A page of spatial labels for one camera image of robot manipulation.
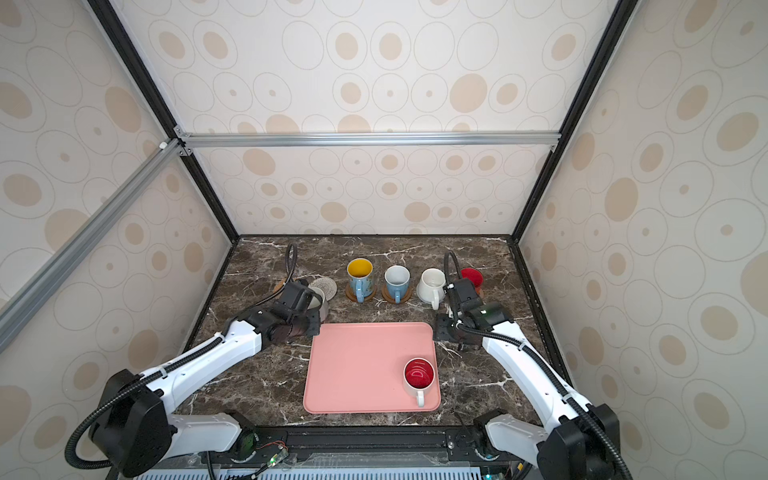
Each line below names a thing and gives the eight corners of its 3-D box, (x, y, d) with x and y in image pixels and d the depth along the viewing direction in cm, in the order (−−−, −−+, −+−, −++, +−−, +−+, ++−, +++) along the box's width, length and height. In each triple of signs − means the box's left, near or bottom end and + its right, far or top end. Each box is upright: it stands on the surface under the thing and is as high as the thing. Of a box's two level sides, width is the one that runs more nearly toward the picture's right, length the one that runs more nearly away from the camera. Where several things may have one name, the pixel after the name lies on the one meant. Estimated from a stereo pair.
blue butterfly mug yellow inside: (348, 308, 101) (344, 288, 92) (351, 279, 109) (347, 258, 100) (372, 308, 101) (370, 288, 92) (373, 279, 109) (372, 258, 100)
